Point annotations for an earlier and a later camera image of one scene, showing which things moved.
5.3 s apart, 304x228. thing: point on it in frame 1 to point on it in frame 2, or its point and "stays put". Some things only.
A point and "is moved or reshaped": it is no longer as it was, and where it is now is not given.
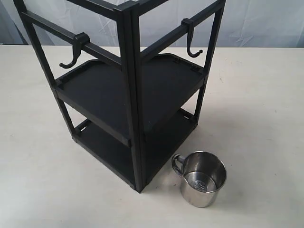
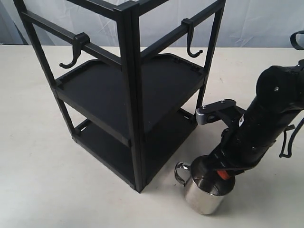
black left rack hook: (80, 39) stays put
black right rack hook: (189, 23) stays put
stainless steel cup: (203, 174) is moved or reshaped
